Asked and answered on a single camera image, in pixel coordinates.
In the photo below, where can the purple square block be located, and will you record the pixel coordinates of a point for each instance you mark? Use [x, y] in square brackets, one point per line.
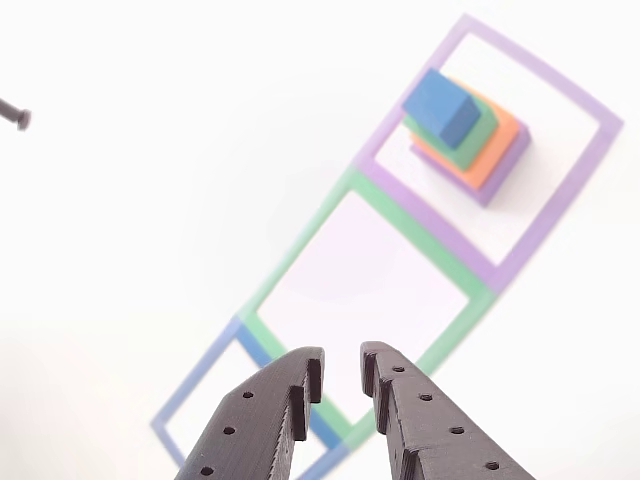
[505, 185]

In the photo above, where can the orange square block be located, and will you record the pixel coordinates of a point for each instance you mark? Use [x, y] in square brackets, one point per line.
[492, 160]

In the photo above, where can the green cube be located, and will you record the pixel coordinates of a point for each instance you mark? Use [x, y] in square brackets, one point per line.
[477, 140]

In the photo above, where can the small blue cube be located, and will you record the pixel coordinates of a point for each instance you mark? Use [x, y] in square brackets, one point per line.
[440, 107]

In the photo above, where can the blue tape square frame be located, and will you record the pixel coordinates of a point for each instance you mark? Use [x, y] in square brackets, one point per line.
[200, 380]

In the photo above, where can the green tape square frame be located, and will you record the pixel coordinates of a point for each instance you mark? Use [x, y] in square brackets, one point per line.
[415, 225]

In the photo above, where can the purple tape square frame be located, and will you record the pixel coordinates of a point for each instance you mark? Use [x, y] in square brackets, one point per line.
[425, 210]

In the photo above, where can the black camera tripod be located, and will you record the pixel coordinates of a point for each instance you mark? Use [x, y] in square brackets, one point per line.
[15, 114]

